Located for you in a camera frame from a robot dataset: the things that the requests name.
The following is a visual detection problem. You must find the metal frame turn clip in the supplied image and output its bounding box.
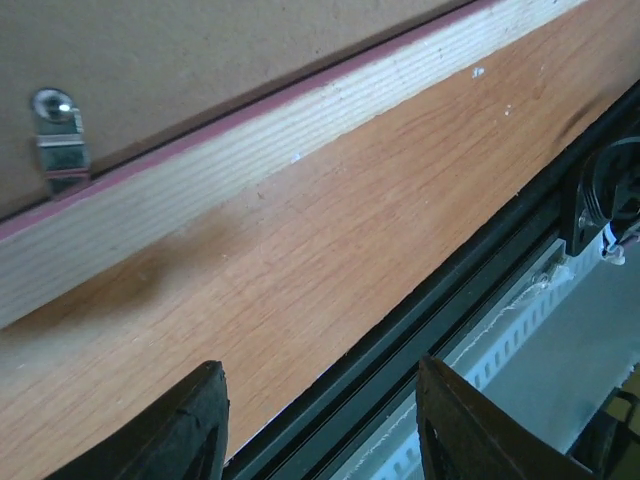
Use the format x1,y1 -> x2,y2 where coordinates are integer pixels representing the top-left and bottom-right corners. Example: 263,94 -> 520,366
31,88 -> 91,199

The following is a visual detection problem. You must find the pink picture frame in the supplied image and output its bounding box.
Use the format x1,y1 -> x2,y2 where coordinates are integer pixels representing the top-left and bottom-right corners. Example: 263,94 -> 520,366
1,0 -> 573,325

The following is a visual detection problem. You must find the light blue cable duct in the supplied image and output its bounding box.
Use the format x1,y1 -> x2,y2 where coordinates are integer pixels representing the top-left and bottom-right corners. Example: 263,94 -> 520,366
333,237 -> 603,479

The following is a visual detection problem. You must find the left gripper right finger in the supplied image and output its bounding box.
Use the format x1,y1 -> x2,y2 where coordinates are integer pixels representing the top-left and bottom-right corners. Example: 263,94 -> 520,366
416,355 -> 594,479

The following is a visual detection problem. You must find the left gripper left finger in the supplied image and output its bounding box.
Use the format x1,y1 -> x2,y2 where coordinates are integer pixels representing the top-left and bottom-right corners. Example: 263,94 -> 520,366
48,361 -> 230,479

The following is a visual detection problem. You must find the black aluminium rail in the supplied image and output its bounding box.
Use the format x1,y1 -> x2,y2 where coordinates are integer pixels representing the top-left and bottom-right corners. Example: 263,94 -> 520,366
223,85 -> 639,479

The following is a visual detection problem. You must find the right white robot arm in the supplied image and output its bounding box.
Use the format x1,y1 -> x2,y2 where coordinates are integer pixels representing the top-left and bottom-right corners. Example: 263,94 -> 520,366
560,135 -> 639,265

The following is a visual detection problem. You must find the metal base plate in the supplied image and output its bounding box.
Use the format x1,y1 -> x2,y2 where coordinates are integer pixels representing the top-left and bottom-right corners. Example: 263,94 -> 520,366
480,245 -> 639,453

